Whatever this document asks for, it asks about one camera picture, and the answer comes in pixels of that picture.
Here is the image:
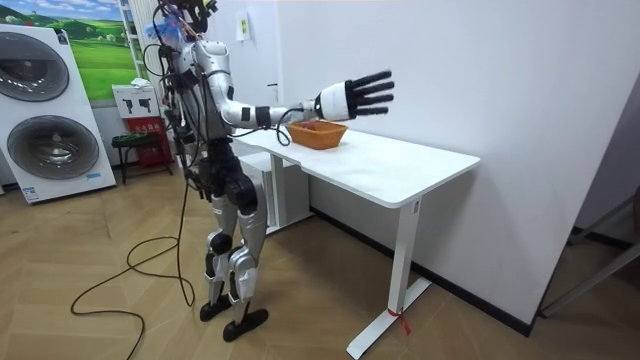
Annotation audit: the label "red box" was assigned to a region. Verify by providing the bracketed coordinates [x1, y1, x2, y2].
[124, 116, 174, 169]

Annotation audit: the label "black floor cable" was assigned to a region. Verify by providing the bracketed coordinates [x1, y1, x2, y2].
[69, 179, 196, 360]

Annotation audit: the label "white desk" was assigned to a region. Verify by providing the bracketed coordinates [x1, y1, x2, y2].
[232, 126, 482, 360]

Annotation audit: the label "white shelf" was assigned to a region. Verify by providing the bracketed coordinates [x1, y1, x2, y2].
[118, 0, 151, 81]

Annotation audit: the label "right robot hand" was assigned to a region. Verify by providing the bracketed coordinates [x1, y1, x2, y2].
[313, 69, 396, 123]

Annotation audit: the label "green landscape wall poster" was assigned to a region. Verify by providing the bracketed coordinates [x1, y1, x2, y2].
[0, 0, 139, 102]

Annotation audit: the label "orange wicker basket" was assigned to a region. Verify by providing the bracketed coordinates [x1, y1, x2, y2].
[285, 119, 350, 152]

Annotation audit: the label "white washing machine tower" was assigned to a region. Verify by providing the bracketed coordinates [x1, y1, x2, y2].
[0, 23, 118, 205]

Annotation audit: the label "cable bundle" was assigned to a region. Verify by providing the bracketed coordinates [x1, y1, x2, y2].
[143, 0, 202, 44]

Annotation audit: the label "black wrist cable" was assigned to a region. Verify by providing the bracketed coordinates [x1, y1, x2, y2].
[230, 106, 307, 148]

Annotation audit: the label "black stool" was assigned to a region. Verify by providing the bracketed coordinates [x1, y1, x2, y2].
[110, 132, 174, 186]

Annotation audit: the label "red ribbon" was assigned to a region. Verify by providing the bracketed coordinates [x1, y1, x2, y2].
[387, 307, 413, 337]

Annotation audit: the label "white cabinet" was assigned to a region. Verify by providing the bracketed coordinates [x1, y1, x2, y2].
[238, 151, 314, 236]

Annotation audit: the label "robot legs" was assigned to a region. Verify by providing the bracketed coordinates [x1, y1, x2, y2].
[198, 175, 270, 344]

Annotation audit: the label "robot body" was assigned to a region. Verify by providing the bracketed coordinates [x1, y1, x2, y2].
[142, 0, 259, 202]

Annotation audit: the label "grey metal frame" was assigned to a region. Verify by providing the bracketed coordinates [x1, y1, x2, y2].
[539, 195, 640, 319]

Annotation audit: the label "white cardboard box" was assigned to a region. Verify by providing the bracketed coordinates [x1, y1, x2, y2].
[111, 83, 162, 120]

